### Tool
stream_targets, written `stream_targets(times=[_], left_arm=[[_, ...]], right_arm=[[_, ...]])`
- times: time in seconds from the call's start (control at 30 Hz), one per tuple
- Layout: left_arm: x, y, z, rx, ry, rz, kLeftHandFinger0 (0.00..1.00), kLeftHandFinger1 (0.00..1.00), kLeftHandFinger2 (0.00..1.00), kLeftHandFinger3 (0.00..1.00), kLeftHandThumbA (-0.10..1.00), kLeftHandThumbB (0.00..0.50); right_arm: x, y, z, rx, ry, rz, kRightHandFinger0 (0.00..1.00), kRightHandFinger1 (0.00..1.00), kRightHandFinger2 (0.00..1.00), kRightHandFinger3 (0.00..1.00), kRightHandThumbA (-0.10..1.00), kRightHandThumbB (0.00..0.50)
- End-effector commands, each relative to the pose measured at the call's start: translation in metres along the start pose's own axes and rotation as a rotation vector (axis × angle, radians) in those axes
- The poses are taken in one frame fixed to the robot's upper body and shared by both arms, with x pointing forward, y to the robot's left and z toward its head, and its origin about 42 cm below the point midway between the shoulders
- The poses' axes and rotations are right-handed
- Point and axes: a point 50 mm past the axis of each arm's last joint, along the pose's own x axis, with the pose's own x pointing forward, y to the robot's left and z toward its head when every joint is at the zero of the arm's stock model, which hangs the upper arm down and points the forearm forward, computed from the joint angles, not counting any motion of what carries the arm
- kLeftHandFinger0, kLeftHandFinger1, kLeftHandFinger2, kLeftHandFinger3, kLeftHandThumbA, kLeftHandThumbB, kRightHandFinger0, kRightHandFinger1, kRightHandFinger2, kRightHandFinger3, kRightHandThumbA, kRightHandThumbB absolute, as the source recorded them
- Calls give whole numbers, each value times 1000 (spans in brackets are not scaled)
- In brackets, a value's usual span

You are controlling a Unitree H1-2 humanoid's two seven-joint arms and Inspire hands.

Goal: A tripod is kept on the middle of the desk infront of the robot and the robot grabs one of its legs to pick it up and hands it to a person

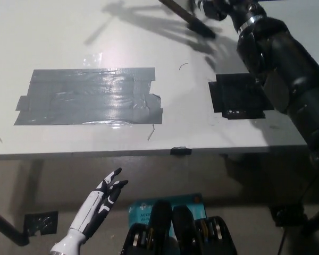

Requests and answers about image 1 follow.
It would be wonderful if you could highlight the black stand foot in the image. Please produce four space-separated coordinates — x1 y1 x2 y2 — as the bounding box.
275 203 308 227

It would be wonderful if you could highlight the teal cardboard box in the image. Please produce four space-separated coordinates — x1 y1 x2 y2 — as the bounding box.
127 193 207 237

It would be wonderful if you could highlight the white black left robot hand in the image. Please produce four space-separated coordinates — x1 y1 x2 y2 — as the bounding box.
69 167 129 237

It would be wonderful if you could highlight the grey duct tape patch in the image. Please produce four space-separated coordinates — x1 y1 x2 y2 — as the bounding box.
13 67 163 125

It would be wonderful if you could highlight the black table leg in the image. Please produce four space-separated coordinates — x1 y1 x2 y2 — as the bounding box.
0 206 30 247

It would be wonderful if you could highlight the thin black cable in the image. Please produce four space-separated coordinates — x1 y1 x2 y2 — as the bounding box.
279 226 287 255

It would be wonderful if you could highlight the black tape floor patch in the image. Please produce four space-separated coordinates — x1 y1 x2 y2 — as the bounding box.
23 211 59 236

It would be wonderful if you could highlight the bronze black camera tripod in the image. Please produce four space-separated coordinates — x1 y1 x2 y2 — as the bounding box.
159 0 216 39

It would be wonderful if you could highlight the clear tape piece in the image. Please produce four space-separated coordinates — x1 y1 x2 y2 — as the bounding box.
82 53 103 67

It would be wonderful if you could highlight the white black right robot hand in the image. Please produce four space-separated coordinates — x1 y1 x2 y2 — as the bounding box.
192 0 266 29

